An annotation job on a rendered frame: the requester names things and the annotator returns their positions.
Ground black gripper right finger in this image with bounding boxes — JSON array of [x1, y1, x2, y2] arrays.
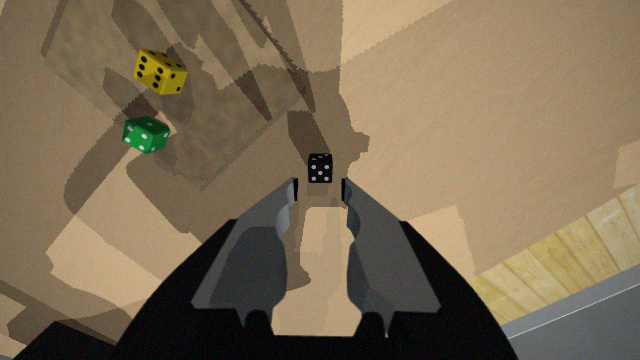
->
[[341, 177, 519, 360]]

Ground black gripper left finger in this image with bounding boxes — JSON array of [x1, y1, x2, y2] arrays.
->
[[108, 177, 298, 360]]

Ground black die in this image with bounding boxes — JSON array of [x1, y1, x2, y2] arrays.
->
[[308, 154, 333, 183]]

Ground green die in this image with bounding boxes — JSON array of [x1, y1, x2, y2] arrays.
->
[[122, 116, 170, 154]]

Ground tan textured mat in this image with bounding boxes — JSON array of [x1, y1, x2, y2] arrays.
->
[[44, 0, 306, 189]]

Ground yellow die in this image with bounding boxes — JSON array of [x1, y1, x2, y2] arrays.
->
[[133, 49, 188, 95]]

